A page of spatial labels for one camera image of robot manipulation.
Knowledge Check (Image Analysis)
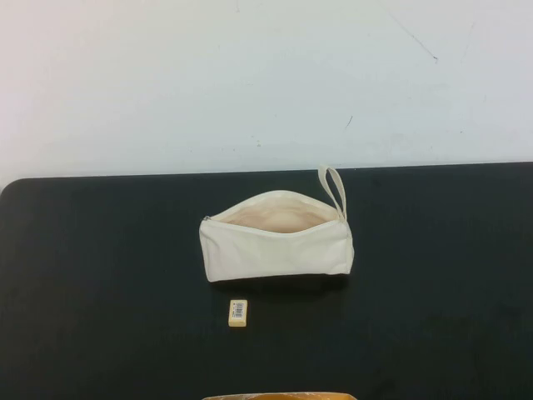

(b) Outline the cream eraser with barcode label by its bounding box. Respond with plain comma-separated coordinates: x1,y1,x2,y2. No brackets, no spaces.
228,297,250,328

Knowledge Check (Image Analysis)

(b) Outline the white canvas pencil case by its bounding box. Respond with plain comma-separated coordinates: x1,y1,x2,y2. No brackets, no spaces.
198,165,356,288

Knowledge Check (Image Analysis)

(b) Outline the yellow object at table edge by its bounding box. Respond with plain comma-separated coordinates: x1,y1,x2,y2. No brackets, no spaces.
201,391,356,400

